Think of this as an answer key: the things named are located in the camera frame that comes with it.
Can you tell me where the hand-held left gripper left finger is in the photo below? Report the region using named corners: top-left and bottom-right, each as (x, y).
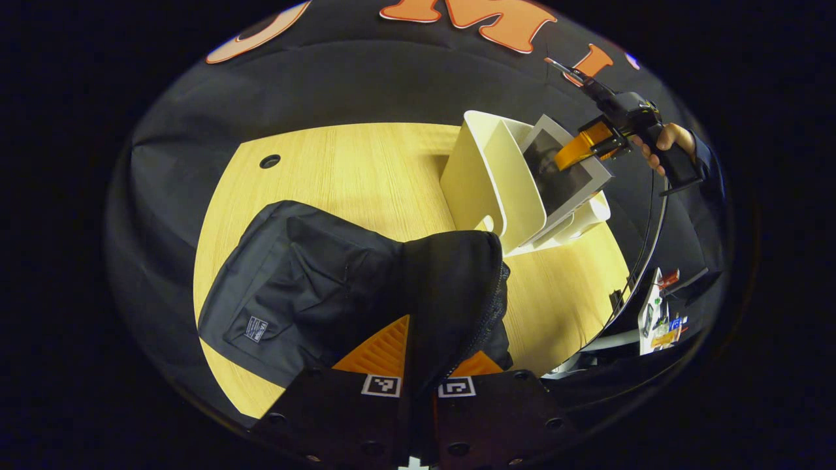
top-left (250, 315), bottom-right (411, 469)

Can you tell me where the white plastic bookshelf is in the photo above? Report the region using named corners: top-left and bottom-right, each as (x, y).
top-left (439, 110), bottom-right (613, 257)

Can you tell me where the white side desk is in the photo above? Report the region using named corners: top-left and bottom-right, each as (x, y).
top-left (637, 266), bottom-right (667, 356)

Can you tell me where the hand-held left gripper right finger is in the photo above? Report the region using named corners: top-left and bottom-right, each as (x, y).
top-left (433, 349), bottom-right (581, 469)

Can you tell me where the portrait cover white book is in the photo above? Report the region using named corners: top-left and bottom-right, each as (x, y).
top-left (519, 114), bottom-right (615, 250)

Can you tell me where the black schoolbag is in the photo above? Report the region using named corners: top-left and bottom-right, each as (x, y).
top-left (197, 200), bottom-right (514, 396)

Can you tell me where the black monitor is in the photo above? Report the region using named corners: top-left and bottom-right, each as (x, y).
top-left (666, 266), bottom-right (711, 300)

